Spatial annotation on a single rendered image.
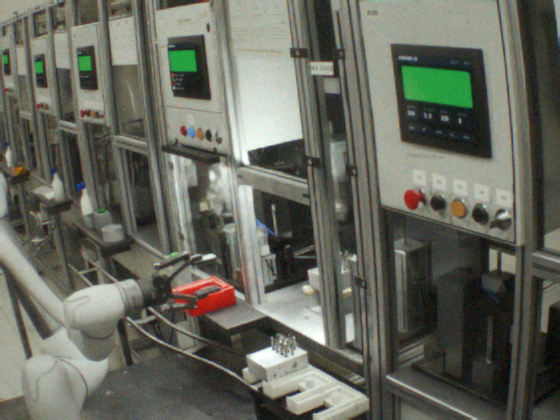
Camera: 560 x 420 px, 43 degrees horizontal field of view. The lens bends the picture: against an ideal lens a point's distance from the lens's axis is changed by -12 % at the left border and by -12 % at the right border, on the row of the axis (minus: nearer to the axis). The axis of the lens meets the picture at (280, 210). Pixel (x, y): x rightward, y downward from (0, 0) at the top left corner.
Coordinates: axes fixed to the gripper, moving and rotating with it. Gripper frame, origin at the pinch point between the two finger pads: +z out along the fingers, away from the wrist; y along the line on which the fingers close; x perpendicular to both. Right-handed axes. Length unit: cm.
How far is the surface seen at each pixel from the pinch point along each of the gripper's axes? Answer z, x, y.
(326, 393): 9.2, -37.0, -24.5
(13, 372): -39, 219, -112
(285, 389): 4.4, -25.5, -26.1
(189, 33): 20, 37, 61
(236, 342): 89, 175, -112
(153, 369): -6, 43, -44
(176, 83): 18, 45, 46
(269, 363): 3.4, -20.8, -19.6
